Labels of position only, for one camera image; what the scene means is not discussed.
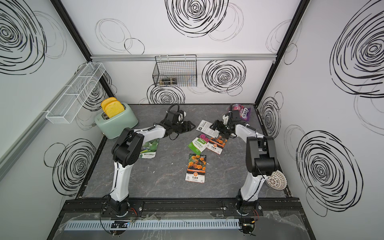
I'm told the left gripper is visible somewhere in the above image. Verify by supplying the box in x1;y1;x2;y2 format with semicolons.
171;121;196;134

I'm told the impatiens pink flower packet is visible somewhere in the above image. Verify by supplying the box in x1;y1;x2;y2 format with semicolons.
188;134;209;155

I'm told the small marigold seed packet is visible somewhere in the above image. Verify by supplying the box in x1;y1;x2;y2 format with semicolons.
206;135;228;155

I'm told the large marigold seed packet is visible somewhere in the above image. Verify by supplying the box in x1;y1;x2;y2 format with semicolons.
185;154;207;184

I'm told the green vegetable seed packet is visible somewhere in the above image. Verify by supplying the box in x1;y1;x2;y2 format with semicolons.
139;139;160;159

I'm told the mixed flowers seed packet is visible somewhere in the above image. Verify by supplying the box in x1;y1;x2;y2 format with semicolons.
197;120;219;138

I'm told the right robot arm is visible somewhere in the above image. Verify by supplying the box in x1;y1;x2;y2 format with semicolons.
213;104;280;214

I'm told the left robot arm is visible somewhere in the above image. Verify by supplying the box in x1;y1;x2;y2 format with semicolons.
108;104;196;216

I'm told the purple candy bag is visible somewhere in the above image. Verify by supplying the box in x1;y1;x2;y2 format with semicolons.
232;104;251;122

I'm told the dark object in basket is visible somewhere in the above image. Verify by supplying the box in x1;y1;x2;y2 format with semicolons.
159;78;178;86

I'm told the white perforated strainer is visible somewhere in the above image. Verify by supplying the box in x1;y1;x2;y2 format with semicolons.
266;170;288;191

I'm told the mint green toaster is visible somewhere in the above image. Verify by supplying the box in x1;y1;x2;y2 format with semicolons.
95;103;139;139

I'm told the yellow toast slice front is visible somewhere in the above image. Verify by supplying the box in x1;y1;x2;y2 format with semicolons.
104;101;125;118

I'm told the yellow toast slice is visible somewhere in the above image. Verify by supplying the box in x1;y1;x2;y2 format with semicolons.
101;97;117;111
104;101;125;118

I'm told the yellow toast slice back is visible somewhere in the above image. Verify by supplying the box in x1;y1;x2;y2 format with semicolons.
101;97;117;111

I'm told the black wire wall basket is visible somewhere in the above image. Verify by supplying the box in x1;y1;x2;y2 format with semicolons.
152;60;198;87

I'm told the aluminium wall rail back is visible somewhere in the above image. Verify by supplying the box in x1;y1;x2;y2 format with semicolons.
91;54;277;62

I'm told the aluminium wall rail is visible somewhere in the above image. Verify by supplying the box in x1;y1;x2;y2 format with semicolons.
91;54;277;62
1;62;90;181

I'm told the white wire shelf basket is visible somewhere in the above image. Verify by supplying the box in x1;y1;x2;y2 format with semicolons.
46;62;106;124

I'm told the white slotted cable duct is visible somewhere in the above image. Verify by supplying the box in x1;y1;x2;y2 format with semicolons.
64;219;241;231

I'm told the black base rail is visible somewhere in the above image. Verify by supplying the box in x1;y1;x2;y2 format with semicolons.
60;198;302;218

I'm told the aluminium wall rail left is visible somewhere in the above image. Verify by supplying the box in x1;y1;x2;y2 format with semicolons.
1;62;90;181

